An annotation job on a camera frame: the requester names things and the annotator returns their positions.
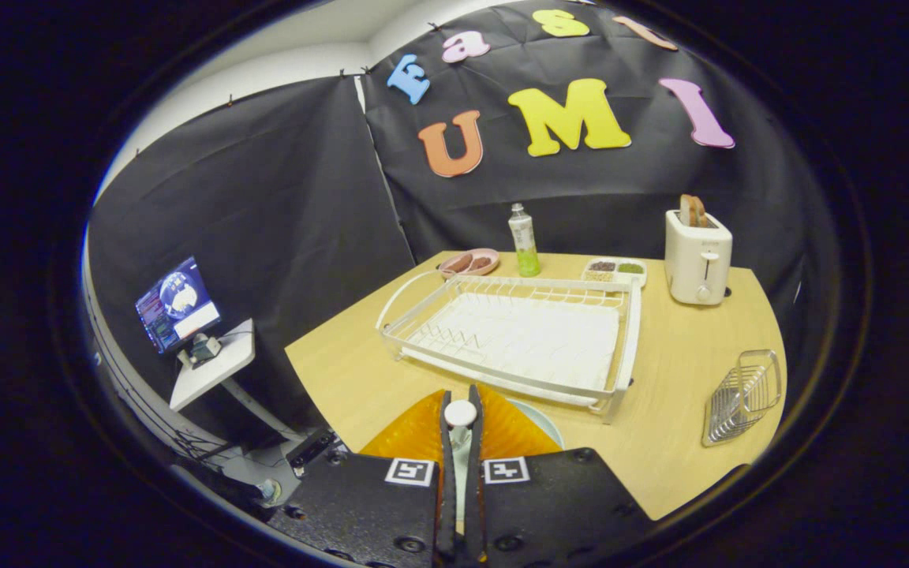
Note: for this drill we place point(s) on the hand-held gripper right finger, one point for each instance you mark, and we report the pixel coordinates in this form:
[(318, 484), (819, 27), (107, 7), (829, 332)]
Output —
[(473, 505)]

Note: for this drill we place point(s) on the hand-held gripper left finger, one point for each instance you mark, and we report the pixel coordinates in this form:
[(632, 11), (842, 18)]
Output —
[(447, 473)]

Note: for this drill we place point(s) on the pale green plate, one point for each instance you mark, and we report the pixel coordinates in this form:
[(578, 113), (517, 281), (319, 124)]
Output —
[(545, 426)]

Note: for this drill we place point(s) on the pink plate with food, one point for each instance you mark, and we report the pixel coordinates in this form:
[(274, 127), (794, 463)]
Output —
[(468, 263)]

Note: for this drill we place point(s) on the green liquid plastic bottle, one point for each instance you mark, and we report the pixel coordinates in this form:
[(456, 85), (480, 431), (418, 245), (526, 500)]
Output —
[(525, 244)]

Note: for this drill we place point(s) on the white monitor stand table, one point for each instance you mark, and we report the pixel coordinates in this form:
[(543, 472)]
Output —
[(218, 372)]

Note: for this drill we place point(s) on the white divided snack tray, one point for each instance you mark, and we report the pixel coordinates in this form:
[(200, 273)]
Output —
[(614, 270)]

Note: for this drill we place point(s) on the small device on stand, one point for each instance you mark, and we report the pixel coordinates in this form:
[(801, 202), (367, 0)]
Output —
[(203, 349)]

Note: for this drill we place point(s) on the computer monitor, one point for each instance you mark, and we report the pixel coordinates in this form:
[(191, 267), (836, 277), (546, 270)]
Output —
[(178, 304)]

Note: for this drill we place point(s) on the white toaster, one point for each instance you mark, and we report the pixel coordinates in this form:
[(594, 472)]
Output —
[(697, 264)]

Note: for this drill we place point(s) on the black backdrop cloth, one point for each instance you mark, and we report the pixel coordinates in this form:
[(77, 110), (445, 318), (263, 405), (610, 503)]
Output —
[(265, 197)]

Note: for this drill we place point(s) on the brown bread slice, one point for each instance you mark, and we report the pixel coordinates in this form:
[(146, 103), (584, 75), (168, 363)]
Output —
[(693, 211)]

